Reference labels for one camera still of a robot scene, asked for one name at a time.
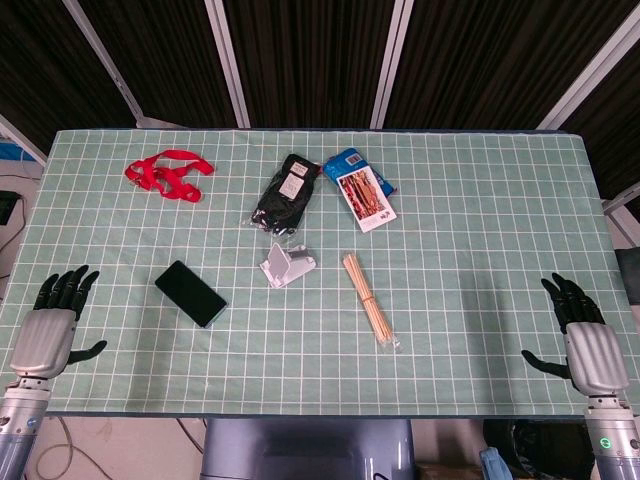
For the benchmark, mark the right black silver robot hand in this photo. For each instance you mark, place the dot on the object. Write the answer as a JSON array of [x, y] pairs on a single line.
[[595, 355]]

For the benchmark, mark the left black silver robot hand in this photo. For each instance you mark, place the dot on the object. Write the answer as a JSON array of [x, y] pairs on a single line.
[[42, 340]]

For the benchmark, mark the black smartphone with blue edge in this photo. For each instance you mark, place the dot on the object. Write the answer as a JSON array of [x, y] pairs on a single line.
[[190, 294]]

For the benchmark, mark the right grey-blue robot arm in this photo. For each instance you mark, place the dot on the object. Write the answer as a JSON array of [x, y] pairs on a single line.
[[615, 440]]

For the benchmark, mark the white folding phone stand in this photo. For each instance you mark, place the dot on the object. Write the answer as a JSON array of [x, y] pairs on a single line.
[[290, 270]]

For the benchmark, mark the black bag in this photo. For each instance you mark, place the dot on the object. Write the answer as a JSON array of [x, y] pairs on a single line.
[[545, 445]]

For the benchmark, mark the black device on floor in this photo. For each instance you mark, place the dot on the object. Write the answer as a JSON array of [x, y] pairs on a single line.
[[7, 207]]

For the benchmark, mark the blue cloth item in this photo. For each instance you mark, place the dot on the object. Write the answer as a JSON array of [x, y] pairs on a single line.
[[495, 465]]

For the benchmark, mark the green checkered tablecloth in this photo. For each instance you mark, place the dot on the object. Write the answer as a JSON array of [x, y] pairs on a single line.
[[450, 300]]

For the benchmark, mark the blue box on floor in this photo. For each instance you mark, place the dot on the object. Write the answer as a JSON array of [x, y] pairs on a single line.
[[12, 151]]

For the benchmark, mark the bundle of wooden sticks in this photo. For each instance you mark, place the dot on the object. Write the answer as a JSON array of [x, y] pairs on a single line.
[[367, 300]]

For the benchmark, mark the black gloves in plastic pack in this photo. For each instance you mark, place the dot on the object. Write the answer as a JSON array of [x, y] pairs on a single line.
[[280, 205]]

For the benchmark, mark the blue packet with picture card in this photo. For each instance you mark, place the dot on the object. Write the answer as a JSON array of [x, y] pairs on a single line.
[[365, 195]]

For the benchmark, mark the grey-blue robot torso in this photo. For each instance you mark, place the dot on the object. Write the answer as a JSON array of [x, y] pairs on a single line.
[[305, 450]]

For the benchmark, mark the white frame bar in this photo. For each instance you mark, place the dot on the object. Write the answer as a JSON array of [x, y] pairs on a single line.
[[622, 202], [22, 140]]

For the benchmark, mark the white frame post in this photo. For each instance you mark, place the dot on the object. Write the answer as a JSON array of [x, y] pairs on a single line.
[[227, 60], [590, 67], [392, 60], [102, 57]]

